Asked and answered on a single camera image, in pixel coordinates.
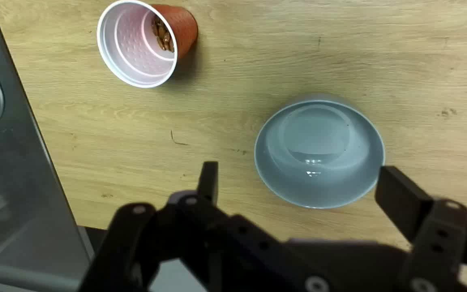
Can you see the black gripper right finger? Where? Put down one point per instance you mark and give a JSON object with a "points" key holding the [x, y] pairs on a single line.
{"points": [[444, 237]]}

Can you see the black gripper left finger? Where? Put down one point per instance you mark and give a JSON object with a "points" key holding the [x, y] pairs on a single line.
{"points": [[190, 237]]}

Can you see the orange plastic cup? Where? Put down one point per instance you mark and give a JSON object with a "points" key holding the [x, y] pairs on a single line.
{"points": [[136, 42]]}

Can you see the grey bowl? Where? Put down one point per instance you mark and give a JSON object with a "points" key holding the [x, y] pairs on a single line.
{"points": [[319, 156]]}

